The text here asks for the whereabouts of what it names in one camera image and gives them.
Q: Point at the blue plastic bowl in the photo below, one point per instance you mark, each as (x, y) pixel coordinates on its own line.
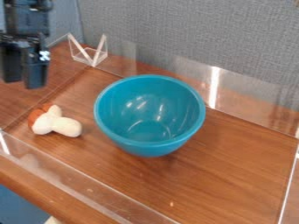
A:
(150, 114)

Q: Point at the clear acrylic front barrier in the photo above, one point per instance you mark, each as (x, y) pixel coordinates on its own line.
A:
(74, 197)

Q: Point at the clear acrylic barrier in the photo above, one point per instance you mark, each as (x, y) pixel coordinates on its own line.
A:
(74, 197)
(258, 101)

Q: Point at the brown white plush mushroom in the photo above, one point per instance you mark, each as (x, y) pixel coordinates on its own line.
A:
(47, 119)

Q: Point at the clear acrylic back barrier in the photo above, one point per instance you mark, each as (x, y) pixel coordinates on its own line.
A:
(258, 101)

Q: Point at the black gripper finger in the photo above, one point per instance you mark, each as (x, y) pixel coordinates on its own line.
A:
(35, 67)
(11, 64)

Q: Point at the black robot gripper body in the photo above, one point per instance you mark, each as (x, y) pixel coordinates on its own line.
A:
(27, 25)

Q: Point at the clear acrylic corner bracket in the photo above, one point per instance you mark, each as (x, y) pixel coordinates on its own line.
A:
(87, 55)

